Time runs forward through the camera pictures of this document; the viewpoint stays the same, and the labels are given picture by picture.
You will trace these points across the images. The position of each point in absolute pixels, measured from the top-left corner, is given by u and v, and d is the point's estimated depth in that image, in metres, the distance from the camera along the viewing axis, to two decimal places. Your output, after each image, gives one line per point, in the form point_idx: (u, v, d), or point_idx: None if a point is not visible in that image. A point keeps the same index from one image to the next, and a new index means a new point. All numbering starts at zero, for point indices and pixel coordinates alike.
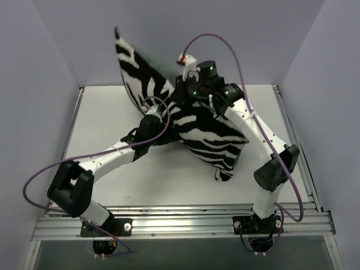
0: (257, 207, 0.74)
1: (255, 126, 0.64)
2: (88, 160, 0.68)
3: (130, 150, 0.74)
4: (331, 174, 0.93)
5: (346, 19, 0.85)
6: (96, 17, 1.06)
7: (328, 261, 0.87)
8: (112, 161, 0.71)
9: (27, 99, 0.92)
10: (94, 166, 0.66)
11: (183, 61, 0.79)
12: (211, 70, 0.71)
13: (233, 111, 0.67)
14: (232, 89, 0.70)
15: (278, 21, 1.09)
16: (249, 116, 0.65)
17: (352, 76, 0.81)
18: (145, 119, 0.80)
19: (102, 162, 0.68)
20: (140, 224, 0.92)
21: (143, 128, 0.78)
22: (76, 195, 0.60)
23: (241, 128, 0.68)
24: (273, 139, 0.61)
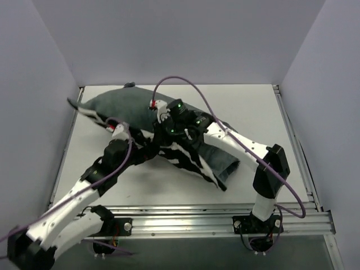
0: (257, 211, 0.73)
1: (232, 140, 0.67)
2: (38, 222, 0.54)
3: (90, 192, 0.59)
4: (331, 174, 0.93)
5: (346, 18, 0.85)
6: (96, 16, 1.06)
7: (328, 261, 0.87)
8: (71, 215, 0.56)
9: (27, 98, 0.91)
10: (44, 232, 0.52)
11: (154, 105, 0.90)
12: (179, 107, 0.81)
13: (210, 136, 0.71)
14: (203, 118, 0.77)
15: (279, 20, 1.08)
16: (224, 134, 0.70)
17: (352, 76, 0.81)
18: (108, 148, 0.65)
19: (54, 221, 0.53)
20: (140, 224, 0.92)
21: (107, 157, 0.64)
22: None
23: (223, 148, 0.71)
24: (253, 147, 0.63)
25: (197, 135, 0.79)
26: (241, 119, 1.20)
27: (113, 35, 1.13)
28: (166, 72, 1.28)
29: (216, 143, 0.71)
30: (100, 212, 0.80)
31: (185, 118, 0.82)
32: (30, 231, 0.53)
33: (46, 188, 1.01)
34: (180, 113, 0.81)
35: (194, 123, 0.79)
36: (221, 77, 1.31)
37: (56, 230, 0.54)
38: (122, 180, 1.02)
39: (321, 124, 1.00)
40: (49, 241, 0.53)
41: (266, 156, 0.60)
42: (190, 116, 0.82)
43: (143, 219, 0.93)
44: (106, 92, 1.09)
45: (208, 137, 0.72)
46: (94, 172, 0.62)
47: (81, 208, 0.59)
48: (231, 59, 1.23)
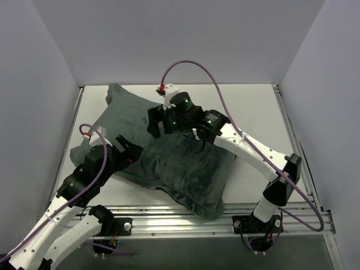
0: (260, 213, 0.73)
1: (248, 148, 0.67)
2: (19, 250, 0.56)
3: (66, 211, 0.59)
4: (331, 174, 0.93)
5: (346, 18, 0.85)
6: (96, 16, 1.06)
7: (328, 262, 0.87)
8: (51, 235, 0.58)
9: (27, 98, 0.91)
10: (26, 260, 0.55)
11: (163, 89, 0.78)
12: (187, 103, 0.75)
13: (224, 139, 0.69)
14: (214, 116, 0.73)
15: (279, 21, 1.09)
16: (241, 139, 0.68)
17: (352, 76, 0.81)
18: (89, 154, 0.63)
19: (34, 248, 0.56)
20: (140, 224, 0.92)
21: (88, 166, 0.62)
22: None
23: (235, 152, 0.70)
24: (271, 155, 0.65)
25: (207, 136, 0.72)
26: (241, 119, 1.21)
27: (113, 36, 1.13)
28: (166, 73, 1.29)
29: (228, 146, 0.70)
30: (100, 211, 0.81)
31: (190, 115, 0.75)
32: (12, 260, 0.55)
33: (46, 189, 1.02)
34: (187, 109, 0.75)
35: (203, 122, 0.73)
36: (221, 77, 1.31)
37: (39, 254, 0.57)
38: (121, 180, 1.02)
39: (321, 124, 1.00)
40: (33, 264, 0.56)
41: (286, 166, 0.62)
42: (198, 113, 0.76)
43: (143, 218, 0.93)
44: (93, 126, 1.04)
45: (220, 140, 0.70)
46: (71, 185, 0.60)
47: (63, 225, 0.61)
48: (231, 59, 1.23)
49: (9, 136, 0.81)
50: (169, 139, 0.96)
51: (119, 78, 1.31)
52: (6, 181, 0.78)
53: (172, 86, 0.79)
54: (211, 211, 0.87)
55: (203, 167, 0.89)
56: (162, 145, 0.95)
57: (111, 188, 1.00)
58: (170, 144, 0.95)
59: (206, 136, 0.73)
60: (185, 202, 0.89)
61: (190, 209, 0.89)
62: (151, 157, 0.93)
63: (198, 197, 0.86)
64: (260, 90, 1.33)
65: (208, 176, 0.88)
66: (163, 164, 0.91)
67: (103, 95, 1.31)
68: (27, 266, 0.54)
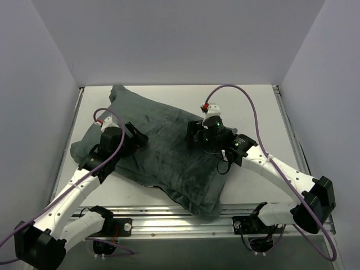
0: (266, 217, 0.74)
1: (273, 169, 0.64)
2: (44, 215, 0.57)
3: (90, 179, 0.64)
4: (331, 175, 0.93)
5: (346, 19, 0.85)
6: (96, 17, 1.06)
7: (328, 261, 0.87)
8: (74, 203, 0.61)
9: (27, 98, 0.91)
10: (52, 221, 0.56)
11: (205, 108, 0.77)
12: (217, 126, 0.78)
13: (250, 160, 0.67)
14: (242, 140, 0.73)
15: (278, 22, 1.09)
16: (266, 160, 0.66)
17: (352, 77, 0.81)
18: (105, 134, 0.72)
19: (60, 211, 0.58)
20: (140, 224, 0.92)
21: (105, 143, 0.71)
22: (43, 260, 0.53)
23: (261, 174, 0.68)
24: (298, 177, 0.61)
25: (234, 158, 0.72)
26: (241, 119, 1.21)
27: (113, 36, 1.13)
28: (166, 73, 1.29)
29: (255, 169, 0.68)
30: (100, 211, 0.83)
31: (221, 136, 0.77)
32: (37, 223, 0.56)
33: (46, 189, 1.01)
34: (219, 131, 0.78)
35: (232, 145, 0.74)
36: (221, 77, 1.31)
37: (62, 219, 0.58)
38: (121, 179, 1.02)
39: (321, 124, 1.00)
40: (57, 229, 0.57)
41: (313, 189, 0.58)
42: (229, 136, 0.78)
43: (144, 219, 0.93)
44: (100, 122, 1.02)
45: (247, 162, 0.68)
46: (91, 160, 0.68)
47: (84, 196, 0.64)
48: (231, 59, 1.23)
49: (9, 136, 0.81)
50: (169, 136, 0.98)
51: (119, 79, 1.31)
52: (6, 181, 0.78)
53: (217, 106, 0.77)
54: (208, 212, 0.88)
55: (201, 166, 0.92)
56: (161, 143, 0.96)
57: (111, 189, 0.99)
58: (170, 143, 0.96)
59: (233, 159, 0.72)
60: (183, 201, 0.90)
61: (187, 208, 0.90)
62: (148, 153, 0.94)
63: (196, 196, 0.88)
64: (260, 91, 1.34)
65: (205, 176, 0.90)
66: (162, 161, 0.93)
67: (103, 96, 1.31)
68: (53, 228, 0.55)
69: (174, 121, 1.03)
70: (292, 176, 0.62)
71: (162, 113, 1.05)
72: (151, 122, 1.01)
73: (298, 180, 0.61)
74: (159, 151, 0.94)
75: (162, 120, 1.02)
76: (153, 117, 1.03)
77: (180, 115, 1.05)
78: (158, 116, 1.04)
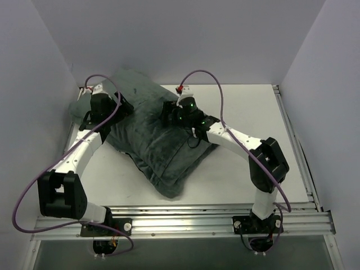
0: (257, 207, 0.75)
1: (228, 135, 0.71)
2: (61, 164, 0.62)
3: (95, 135, 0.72)
4: (331, 173, 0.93)
5: (346, 19, 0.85)
6: (97, 16, 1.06)
7: (328, 260, 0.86)
8: (86, 153, 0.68)
9: (26, 97, 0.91)
10: (72, 166, 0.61)
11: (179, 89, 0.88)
12: (192, 107, 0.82)
13: (212, 133, 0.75)
14: (208, 119, 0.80)
15: (279, 21, 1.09)
16: (224, 130, 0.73)
17: (353, 76, 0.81)
18: (93, 100, 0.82)
19: (76, 158, 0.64)
20: (140, 224, 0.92)
21: (97, 108, 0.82)
22: (71, 201, 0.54)
23: (224, 145, 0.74)
24: (248, 139, 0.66)
25: (203, 136, 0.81)
26: (241, 118, 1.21)
27: (113, 35, 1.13)
28: (166, 73, 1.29)
29: (218, 140, 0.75)
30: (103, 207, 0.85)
31: (193, 116, 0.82)
32: (57, 170, 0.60)
33: None
34: (192, 111, 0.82)
35: (200, 124, 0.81)
36: (221, 77, 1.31)
37: (79, 166, 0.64)
38: (122, 178, 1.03)
39: (321, 122, 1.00)
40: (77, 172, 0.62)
41: (260, 147, 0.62)
42: (201, 116, 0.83)
43: (143, 219, 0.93)
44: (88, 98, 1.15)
45: (211, 135, 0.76)
46: (89, 124, 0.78)
47: (90, 150, 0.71)
48: (231, 59, 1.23)
49: (8, 135, 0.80)
50: (147, 110, 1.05)
51: None
52: (5, 180, 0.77)
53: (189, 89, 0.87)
54: (167, 185, 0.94)
55: (167, 139, 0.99)
56: (140, 115, 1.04)
57: (110, 188, 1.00)
58: (147, 116, 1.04)
59: (202, 136, 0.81)
60: (146, 170, 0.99)
61: (149, 177, 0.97)
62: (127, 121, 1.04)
63: (158, 166, 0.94)
64: (260, 91, 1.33)
65: (170, 151, 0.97)
66: (136, 129, 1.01)
67: None
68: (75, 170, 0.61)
69: (158, 98, 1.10)
70: (243, 140, 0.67)
71: (151, 89, 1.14)
72: (138, 94, 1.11)
73: (248, 141, 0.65)
74: (136, 120, 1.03)
75: (147, 95, 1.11)
76: (141, 90, 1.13)
77: (166, 95, 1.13)
78: (146, 91, 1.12)
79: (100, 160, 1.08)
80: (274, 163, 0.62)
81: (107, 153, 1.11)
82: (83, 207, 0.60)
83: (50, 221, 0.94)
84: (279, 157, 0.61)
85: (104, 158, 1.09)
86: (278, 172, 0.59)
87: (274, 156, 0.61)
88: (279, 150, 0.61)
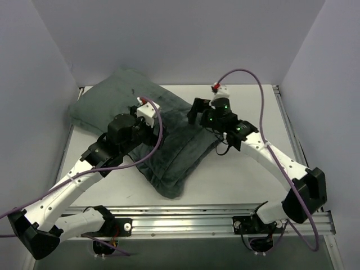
0: (261, 210, 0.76)
1: (269, 154, 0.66)
2: (36, 207, 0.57)
3: (89, 175, 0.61)
4: (332, 174, 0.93)
5: (346, 19, 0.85)
6: (97, 16, 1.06)
7: (327, 260, 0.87)
8: (69, 196, 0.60)
9: (26, 98, 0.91)
10: (41, 216, 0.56)
11: (216, 88, 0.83)
12: (225, 108, 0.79)
13: (248, 144, 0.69)
14: (243, 125, 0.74)
15: (279, 22, 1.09)
16: (263, 146, 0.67)
17: (352, 77, 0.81)
18: (113, 124, 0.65)
19: (52, 206, 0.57)
20: (134, 224, 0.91)
21: (112, 135, 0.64)
22: (31, 250, 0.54)
23: (258, 159, 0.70)
24: (291, 165, 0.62)
25: (234, 142, 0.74)
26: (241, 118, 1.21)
27: (113, 36, 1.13)
28: (166, 73, 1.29)
29: (252, 153, 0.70)
30: (102, 211, 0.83)
31: (226, 119, 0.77)
32: (27, 214, 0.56)
33: (45, 189, 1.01)
34: (224, 114, 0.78)
35: (233, 130, 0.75)
36: (221, 77, 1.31)
37: (53, 214, 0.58)
38: (122, 179, 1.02)
39: (321, 123, 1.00)
40: (46, 223, 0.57)
41: (304, 178, 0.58)
42: (234, 120, 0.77)
43: (136, 219, 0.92)
44: (86, 98, 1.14)
45: (245, 146, 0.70)
46: (95, 151, 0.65)
47: (81, 188, 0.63)
48: (231, 59, 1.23)
49: (8, 136, 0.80)
50: None
51: None
52: (5, 181, 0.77)
53: (225, 89, 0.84)
54: (167, 187, 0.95)
55: (167, 142, 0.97)
56: None
57: (110, 188, 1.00)
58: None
59: (233, 143, 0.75)
60: (147, 172, 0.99)
61: (149, 179, 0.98)
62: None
63: (158, 169, 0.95)
64: (260, 90, 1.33)
65: (170, 153, 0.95)
66: None
67: None
68: (42, 223, 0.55)
69: (157, 98, 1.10)
70: (286, 163, 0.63)
71: (149, 89, 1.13)
72: (135, 95, 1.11)
73: (292, 167, 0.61)
74: None
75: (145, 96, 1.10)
76: (139, 90, 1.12)
77: (164, 94, 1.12)
78: (144, 91, 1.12)
79: None
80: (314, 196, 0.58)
81: None
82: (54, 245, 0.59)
83: None
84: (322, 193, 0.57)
85: None
86: (314, 206, 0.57)
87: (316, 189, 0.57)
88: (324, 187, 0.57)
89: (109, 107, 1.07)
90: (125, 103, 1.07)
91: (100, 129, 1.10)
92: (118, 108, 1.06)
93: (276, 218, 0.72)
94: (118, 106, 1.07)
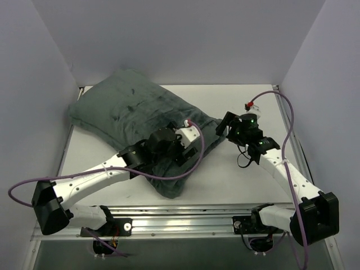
0: (264, 210, 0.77)
1: (284, 172, 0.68)
2: (65, 183, 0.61)
3: (121, 173, 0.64)
4: (332, 174, 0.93)
5: (346, 20, 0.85)
6: (97, 16, 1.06)
7: (327, 260, 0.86)
8: (96, 184, 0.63)
9: (26, 98, 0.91)
10: (68, 193, 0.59)
11: (249, 106, 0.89)
12: (251, 122, 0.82)
13: (266, 158, 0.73)
14: (266, 140, 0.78)
15: (279, 22, 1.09)
16: (280, 162, 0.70)
17: (353, 77, 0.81)
18: (156, 134, 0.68)
19: (79, 187, 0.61)
20: (144, 224, 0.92)
21: (151, 144, 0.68)
22: (45, 223, 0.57)
23: (274, 173, 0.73)
24: (304, 184, 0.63)
25: (255, 155, 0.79)
26: None
27: (113, 35, 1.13)
28: (166, 73, 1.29)
29: (270, 167, 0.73)
30: (105, 212, 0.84)
31: (251, 133, 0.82)
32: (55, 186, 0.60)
33: None
34: (250, 128, 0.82)
35: (256, 143, 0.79)
36: (221, 77, 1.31)
37: (76, 195, 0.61)
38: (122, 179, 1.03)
39: (321, 124, 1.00)
40: (68, 201, 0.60)
41: (314, 199, 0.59)
42: (259, 135, 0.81)
43: (147, 219, 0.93)
44: (86, 98, 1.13)
45: (264, 160, 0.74)
46: (132, 152, 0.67)
47: (108, 181, 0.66)
48: (231, 59, 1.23)
49: (8, 135, 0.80)
50: (147, 111, 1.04)
51: None
52: (5, 180, 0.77)
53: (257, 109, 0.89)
54: (168, 187, 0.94)
55: None
56: (139, 115, 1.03)
57: (110, 189, 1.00)
58: (145, 116, 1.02)
59: (253, 155, 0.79)
60: None
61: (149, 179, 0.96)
62: (125, 122, 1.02)
63: (159, 169, 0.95)
64: (260, 90, 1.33)
65: None
66: (135, 131, 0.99)
67: None
68: (66, 199, 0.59)
69: (157, 98, 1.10)
70: (298, 183, 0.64)
71: (149, 89, 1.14)
72: (135, 94, 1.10)
73: (304, 188, 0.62)
74: (135, 121, 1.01)
75: (145, 95, 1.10)
76: (139, 90, 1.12)
77: (164, 94, 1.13)
78: (144, 91, 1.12)
79: (100, 161, 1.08)
80: (323, 221, 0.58)
81: (106, 154, 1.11)
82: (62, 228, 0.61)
83: None
84: (332, 220, 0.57)
85: (104, 158, 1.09)
86: (320, 230, 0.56)
87: (327, 214, 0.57)
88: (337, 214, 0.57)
89: (109, 107, 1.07)
90: (125, 103, 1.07)
91: (101, 129, 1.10)
92: (118, 108, 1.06)
93: (277, 225, 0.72)
94: (118, 106, 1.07)
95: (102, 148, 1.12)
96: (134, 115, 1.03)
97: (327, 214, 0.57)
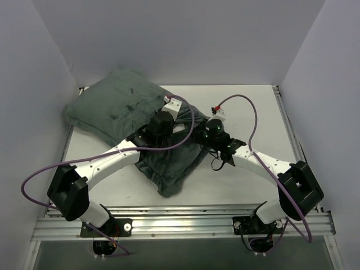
0: (262, 210, 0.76)
1: (256, 159, 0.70)
2: (85, 165, 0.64)
3: (134, 153, 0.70)
4: (331, 175, 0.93)
5: (346, 20, 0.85)
6: (97, 17, 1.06)
7: (327, 260, 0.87)
8: (113, 164, 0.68)
9: (26, 98, 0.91)
10: (90, 172, 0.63)
11: (217, 110, 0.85)
12: (218, 129, 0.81)
13: (237, 156, 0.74)
14: (235, 143, 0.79)
15: (279, 22, 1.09)
16: (251, 153, 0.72)
17: (352, 77, 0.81)
18: (156, 117, 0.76)
19: (99, 167, 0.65)
20: (140, 224, 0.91)
21: (153, 126, 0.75)
22: (69, 204, 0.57)
23: (251, 169, 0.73)
24: (276, 163, 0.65)
25: (228, 158, 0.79)
26: (241, 119, 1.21)
27: (113, 36, 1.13)
28: (166, 73, 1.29)
29: (244, 163, 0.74)
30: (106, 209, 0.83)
31: (219, 140, 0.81)
32: (77, 169, 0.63)
33: (45, 189, 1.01)
34: (217, 134, 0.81)
35: (226, 147, 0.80)
36: (221, 78, 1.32)
37: (98, 175, 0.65)
38: (122, 180, 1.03)
39: (320, 122, 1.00)
40: (91, 181, 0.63)
41: (289, 171, 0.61)
42: (227, 139, 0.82)
43: (144, 219, 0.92)
44: (83, 96, 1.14)
45: (236, 159, 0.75)
46: (139, 136, 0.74)
47: (124, 162, 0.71)
48: (231, 59, 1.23)
49: (9, 136, 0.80)
50: (147, 110, 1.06)
51: None
52: (5, 181, 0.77)
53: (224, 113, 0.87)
54: (167, 185, 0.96)
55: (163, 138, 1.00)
56: (139, 115, 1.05)
57: (111, 189, 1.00)
58: (145, 115, 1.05)
59: (226, 159, 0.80)
60: (146, 170, 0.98)
61: (148, 177, 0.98)
62: (125, 121, 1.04)
63: (160, 166, 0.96)
64: (260, 91, 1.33)
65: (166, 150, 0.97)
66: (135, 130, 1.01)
67: None
68: (90, 178, 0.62)
69: (155, 97, 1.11)
70: (271, 163, 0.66)
71: (148, 89, 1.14)
72: (135, 94, 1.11)
73: (277, 165, 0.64)
74: (135, 121, 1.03)
75: (144, 95, 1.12)
76: (138, 90, 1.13)
77: (162, 93, 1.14)
78: (142, 91, 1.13)
79: None
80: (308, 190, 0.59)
81: None
82: (80, 213, 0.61)
83: (50, 221, 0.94)
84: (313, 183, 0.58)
85: None
86: (310, 199, 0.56)
87: (306, 181, 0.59)
88: (314, 178, 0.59)
89: (108, 106, 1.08)
90: (124, 102, 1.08)
91: (99, 127, 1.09)
92: (118, 108, 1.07)
93: (276, 217, 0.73)
94: (117, 106, 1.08)
95: (103, 149, 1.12)
96: (135, 117, 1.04)
97: (305, 181, 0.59)
